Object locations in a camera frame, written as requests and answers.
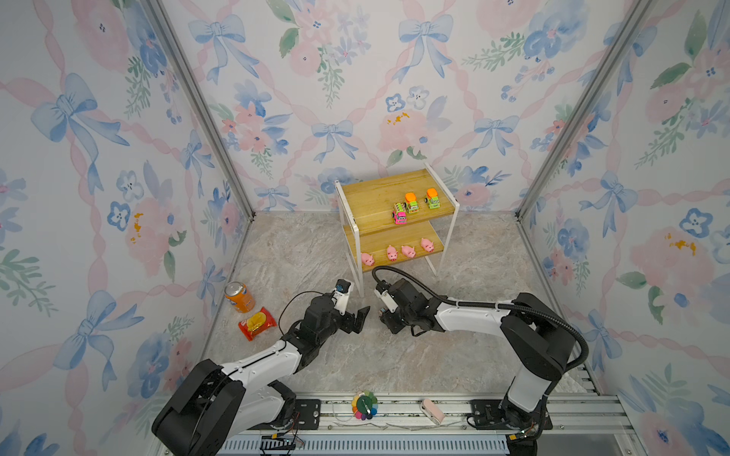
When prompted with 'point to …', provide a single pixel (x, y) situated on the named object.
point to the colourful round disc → (365, 406)
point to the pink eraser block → (431, 408)
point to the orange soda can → (240, 297)
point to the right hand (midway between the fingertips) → (384, 314)
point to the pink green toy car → (399, 215)
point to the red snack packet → (258, 323)
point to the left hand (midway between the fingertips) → (356, 299)
